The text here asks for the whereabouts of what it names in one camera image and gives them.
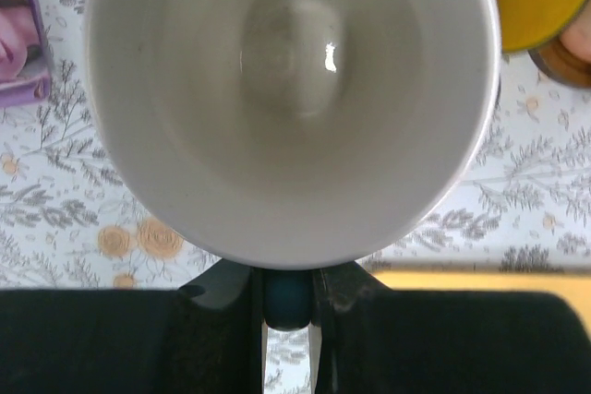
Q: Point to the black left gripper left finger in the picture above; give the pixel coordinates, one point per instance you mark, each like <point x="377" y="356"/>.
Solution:
<point x="204" y="337"/>

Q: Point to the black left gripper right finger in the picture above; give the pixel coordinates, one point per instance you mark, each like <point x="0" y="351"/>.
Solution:
<point x="375" y="339"/>

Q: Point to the white blue-handled mug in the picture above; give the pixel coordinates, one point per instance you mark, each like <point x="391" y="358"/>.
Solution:
<point x="292" y="135"/>

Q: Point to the brown wooden coaster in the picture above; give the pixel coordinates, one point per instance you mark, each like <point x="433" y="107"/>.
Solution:
<point x="560" y="65"/>

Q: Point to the light pink mug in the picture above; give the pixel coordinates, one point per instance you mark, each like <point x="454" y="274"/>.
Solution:
<point x="576" y="37"/>

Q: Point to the floral patterned table mat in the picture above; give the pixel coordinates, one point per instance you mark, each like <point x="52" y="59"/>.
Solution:
<point x="68" y="221"/>

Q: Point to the yellow plastic tray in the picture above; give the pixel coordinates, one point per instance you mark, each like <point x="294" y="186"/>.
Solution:
<point x="572" y="285"/>

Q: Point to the pink star-patterned cloth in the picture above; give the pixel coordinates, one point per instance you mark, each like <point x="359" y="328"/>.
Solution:
<point x="25" y="60"/>

